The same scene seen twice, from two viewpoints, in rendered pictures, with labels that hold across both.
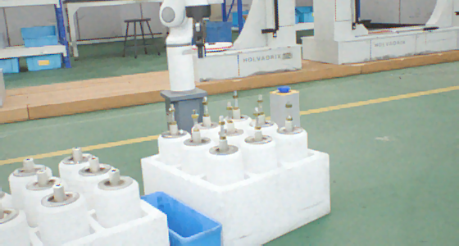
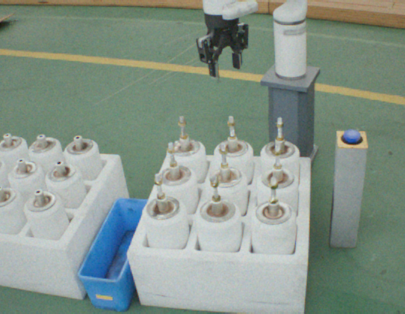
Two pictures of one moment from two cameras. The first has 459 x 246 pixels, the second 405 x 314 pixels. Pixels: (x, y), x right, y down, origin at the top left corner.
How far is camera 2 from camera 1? 106 cm
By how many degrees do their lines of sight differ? 51
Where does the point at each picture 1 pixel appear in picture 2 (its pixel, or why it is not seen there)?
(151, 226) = (51, 252)
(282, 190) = (219, 276)
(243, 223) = (161, 285)
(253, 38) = not seen: outside the picture
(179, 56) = (280, 36)
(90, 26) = not seen: outside the picture
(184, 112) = (277, 101)
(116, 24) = not seen: outside the picture
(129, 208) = (41, 229)
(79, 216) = (4, 219)
